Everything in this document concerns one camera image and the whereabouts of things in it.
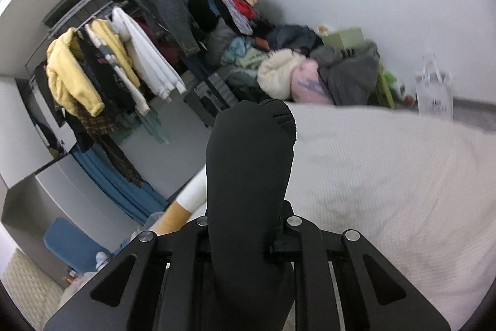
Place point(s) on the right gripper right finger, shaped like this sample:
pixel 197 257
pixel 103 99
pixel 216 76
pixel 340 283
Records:
pixel 342 282

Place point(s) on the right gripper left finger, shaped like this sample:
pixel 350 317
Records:
pixel 154 283

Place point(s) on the black puffer jacket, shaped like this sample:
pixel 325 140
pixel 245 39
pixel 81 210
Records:
pixel 248 175

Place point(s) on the blue curtain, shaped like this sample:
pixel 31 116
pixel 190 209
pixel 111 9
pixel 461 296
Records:
pixel 138 202

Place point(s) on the grey wardrobe cabinet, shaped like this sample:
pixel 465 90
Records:
pixel 36 189

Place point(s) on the cream quilted headboard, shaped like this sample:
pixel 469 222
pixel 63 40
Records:
pixel 34 293

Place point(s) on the light grey bed sheet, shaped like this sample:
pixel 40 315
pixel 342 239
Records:
pixel 420 189

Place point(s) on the brown plaid scarf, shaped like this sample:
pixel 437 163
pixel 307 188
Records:
pixel 97 130

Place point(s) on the black storage crate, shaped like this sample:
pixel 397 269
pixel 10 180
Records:
pixel 210 97

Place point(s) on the pink plush garment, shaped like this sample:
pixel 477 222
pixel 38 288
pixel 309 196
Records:
pixel 305 84

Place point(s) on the grey hoodie on pile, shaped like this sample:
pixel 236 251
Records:
pixel 348 76

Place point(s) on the white sweatshirt hanging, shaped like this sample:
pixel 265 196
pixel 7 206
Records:
pixel 149 63

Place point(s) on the white tote bag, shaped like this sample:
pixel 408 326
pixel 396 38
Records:
pixel 434 90

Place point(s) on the cream fleece garment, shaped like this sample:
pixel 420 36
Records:
pixel 274 74

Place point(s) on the yellow fleece hoodie hanging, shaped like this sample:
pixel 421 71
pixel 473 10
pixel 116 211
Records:
pixel 79 75

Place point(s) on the light green box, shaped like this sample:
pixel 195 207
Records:
pixel 344 38

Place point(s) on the dark grey denim jacket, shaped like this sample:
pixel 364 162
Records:
pixel 173 16

